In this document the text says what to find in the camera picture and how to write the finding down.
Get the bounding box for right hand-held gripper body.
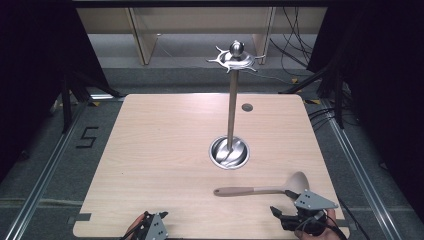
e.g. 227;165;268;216
279;189;339;236

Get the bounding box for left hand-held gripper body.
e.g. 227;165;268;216
133;213;169;240

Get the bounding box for steel utensil rack with hooks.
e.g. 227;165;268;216
206;40;267;170

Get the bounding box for person's left hand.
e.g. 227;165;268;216
124;214;146;240

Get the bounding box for person's right hand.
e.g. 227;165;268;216
293;208;338;240

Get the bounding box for black metal stand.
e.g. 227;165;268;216
279;63;346;130
60;71;123;135

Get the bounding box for black curtain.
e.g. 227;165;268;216
306;0;424;214
0;0;111;183

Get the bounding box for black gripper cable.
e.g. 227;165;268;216
119;218;145;240
336;198;366;240

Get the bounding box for aluminium floor rail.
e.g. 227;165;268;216
3;93;126;240
318;99;403;240

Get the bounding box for black floor cables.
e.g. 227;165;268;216
306;105;338;132

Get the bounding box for bundle of black hanging cables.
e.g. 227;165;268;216
269;6;316;69

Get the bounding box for beige wooden desk frame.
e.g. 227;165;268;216
75;6;328;67

